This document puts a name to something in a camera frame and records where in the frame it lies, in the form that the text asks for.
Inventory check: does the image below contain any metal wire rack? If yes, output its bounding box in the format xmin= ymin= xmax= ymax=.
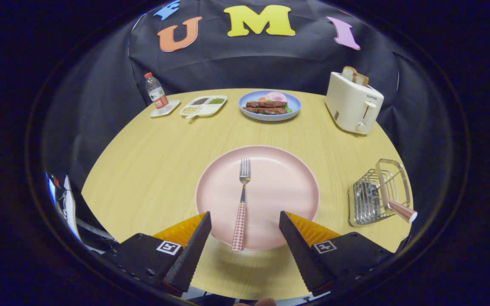
xmin=347 ymin=159 xmax=412 ymax=227

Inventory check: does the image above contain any white toaster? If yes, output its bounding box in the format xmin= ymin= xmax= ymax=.
xmin=325 ymin=71 xmax=385 ymax=136

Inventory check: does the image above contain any white divided condiment dish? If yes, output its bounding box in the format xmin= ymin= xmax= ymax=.
xmin=179 ymin=95 xmax=228 ymax=119

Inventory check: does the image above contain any blue plate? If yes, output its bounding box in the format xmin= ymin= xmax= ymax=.
xmin=238 ymin=90 xmax=302 ymax=122

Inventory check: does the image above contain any black backdrop cloth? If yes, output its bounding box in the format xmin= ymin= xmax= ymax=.
xmin=41 ymin=0 xmax=454 ymax=213

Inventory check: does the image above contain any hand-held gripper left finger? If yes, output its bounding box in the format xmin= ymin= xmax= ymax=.
xmin=100 ymin=211 xmax=212 ymax=298

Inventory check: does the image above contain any brown sausage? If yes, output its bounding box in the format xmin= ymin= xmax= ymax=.
xmin=245 ymin=100 xmax=288 ymax=108
xmin=242 ymin=106 xmax=288 ymax=115

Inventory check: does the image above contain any utensil with red checked handle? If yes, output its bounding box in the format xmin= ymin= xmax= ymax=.
xmin=366 ymin=181 xmax=418 ymax=224

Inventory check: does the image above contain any clear water bottle red cap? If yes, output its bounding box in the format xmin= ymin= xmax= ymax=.
xmin=144 ymin=72 xmax=170 ymax=114

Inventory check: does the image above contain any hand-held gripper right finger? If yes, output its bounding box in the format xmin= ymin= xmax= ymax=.
xmin=279 ymin=210 xmax=394 ymax=297

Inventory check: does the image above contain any pink plate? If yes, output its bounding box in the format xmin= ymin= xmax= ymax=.
xmin=195 ymin=145 xmax=321 ymax=251

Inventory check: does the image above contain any small white square coaster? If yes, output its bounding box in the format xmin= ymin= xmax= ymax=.
xmin=150 ymin=99 xmax=181 ymax=118

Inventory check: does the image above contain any fork with red checked handle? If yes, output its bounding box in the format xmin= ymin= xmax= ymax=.
xmin=231 ymin=158 xmax=252 ymax=252

